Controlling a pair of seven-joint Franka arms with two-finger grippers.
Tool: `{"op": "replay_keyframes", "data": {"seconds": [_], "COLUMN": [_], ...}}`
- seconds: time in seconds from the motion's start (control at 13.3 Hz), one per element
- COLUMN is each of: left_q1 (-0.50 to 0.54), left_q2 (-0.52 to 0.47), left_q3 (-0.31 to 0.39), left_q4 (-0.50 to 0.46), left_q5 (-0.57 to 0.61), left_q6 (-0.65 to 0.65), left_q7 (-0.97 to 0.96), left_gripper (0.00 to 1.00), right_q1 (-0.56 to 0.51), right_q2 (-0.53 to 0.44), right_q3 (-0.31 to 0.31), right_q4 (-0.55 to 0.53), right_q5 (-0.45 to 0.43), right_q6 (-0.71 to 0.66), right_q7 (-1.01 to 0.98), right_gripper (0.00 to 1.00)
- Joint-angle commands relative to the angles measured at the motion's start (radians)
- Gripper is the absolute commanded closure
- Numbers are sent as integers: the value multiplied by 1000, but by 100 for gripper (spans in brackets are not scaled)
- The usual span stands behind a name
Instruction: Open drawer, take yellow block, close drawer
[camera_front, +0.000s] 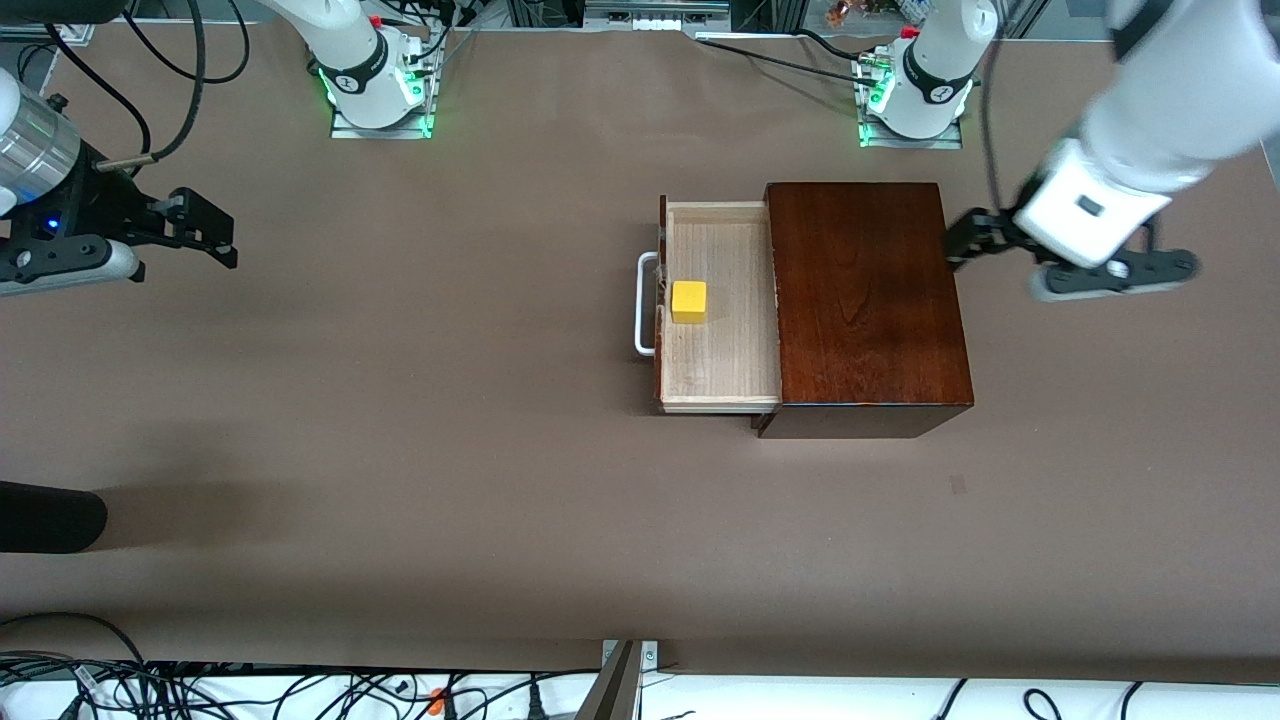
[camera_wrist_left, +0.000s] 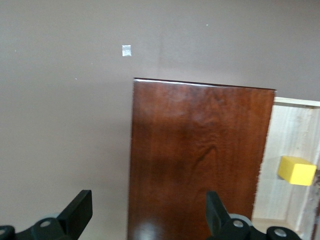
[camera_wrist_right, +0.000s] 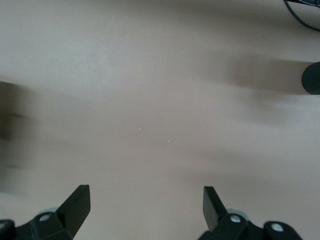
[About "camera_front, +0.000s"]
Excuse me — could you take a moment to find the wooden drawer with white handle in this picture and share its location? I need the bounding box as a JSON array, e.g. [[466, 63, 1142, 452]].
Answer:
[[635, 195, 783, 416]]

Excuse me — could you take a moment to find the aluminium profile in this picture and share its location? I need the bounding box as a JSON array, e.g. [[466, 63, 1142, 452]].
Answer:
[[0, 22, 96, 46]]

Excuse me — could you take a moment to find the thin black cable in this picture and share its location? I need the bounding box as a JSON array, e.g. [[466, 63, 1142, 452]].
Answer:
[[18, 42, 153, 153], [122, 0, 251, 83]]

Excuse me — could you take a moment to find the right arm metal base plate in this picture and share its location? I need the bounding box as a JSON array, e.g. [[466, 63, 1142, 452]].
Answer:
[[330, 95, 438, 141]]

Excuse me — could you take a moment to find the black cylindrical object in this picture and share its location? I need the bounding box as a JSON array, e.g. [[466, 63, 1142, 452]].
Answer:
[[0, 480, 109, 554]]

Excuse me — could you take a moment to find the silver box with white plugs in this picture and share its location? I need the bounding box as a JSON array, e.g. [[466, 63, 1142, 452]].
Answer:
[[583, 0, 732, 31]]

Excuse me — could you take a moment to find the aluminium bracket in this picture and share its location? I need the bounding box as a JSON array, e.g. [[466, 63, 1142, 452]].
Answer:
[[601, 640, 660, 673]]

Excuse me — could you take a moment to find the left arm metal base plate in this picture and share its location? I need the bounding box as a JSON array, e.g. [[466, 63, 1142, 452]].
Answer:
[[858, 115, 964, 151]]

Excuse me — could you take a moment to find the grey stand pole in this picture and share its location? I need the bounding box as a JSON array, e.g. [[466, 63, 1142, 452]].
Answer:
[[575, 640, 643, 720]]

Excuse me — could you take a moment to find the black cable with metal plug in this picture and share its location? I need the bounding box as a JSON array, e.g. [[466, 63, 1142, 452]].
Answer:
[[93, 0, 206, 171]]

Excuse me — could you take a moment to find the dark wooden drawer cabinet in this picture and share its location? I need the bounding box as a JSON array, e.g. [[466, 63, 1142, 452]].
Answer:
[[752, 182, 976, 441]]

